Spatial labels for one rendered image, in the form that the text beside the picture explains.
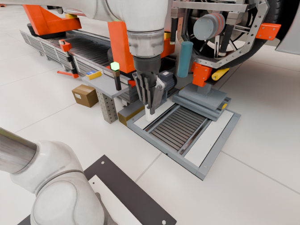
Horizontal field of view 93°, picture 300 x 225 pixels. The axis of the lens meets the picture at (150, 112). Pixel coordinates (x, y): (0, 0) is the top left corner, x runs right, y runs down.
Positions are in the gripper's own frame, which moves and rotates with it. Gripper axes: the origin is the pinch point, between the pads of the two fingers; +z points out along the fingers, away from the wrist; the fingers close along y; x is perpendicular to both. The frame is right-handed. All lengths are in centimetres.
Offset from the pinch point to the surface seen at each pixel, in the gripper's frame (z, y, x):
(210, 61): 9, -20, 80
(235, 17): -22, -4, 60
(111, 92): 23, -59, 13
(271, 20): -18, 5, 92
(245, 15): -19, -13, 102
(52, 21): -9, -258, 36
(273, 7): -24, 3, 92
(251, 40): -9, 1, 83
